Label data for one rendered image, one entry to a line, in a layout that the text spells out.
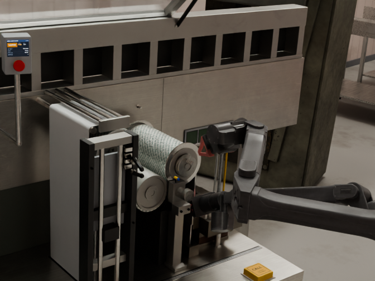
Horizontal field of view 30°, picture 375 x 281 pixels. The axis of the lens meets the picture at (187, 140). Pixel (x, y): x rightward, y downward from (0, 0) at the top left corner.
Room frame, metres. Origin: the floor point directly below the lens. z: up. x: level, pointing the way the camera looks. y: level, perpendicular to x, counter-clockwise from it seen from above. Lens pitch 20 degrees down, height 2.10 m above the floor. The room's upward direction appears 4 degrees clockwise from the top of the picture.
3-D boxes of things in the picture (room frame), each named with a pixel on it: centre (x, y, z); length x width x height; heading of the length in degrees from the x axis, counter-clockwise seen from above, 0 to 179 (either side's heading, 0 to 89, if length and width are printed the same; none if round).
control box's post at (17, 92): (1.78, 0.46, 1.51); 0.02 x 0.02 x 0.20
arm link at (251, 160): (1.66, -0.17, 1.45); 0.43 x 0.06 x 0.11; 172
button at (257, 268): (2.03, -0.26, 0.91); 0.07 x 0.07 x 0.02; 39
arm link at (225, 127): (1.86, -0.13, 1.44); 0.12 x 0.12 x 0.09; 38
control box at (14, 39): (1.77, 0.46, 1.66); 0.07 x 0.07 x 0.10; 24
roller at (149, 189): (2.12, 0.18, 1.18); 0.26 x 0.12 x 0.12; 39
